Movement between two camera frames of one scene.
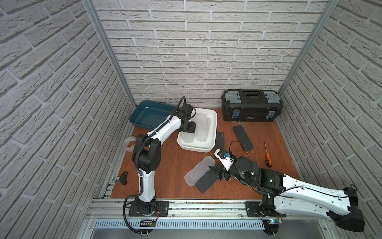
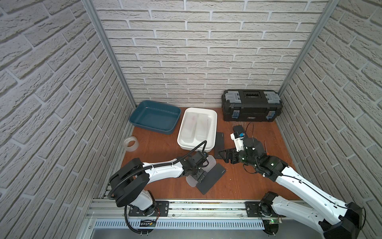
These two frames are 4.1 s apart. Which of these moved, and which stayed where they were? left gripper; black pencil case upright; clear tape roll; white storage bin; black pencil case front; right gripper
Moved: right gripper; left gripper
Stayed: black pencil case front; white storage bin; black pencil case upright; clear tape roll
